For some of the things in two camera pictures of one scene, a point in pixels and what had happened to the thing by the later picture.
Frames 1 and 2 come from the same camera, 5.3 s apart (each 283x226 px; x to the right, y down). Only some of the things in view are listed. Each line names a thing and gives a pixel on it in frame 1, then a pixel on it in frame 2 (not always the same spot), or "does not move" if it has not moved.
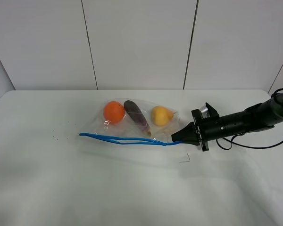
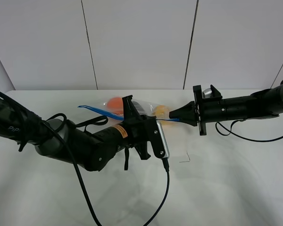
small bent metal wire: x=186 y=161 does not move
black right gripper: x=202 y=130 -> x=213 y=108
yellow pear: x=161 y=116 does not move
